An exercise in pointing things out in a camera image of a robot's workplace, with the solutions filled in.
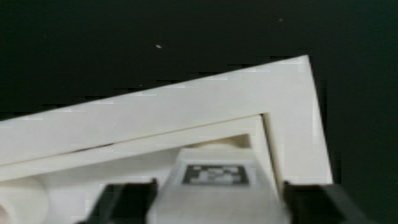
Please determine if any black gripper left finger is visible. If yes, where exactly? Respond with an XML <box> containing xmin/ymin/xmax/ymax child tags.
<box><xmin>76</xmin><ymin>179</ymin><xmax>158</xmax><ymax>224</ymax></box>

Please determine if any white table leg with tag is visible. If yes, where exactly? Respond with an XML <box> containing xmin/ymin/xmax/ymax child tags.
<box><xmin>147</xmin><ymin>149</ymin><xmax>290</xmax><ymax>224</ymax></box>

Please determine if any white square tabletop part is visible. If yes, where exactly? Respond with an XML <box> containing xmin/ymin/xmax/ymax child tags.
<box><xmin>0</xmin><ymin>115</ymin><xmax>277</xmax><ymax>224</ymax></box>

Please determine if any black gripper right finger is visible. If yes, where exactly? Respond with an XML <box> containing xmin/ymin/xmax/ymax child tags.
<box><xmin>283</xmin><ymin>182</ymin><xmax>378</xmax><ymax>224</ymax></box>

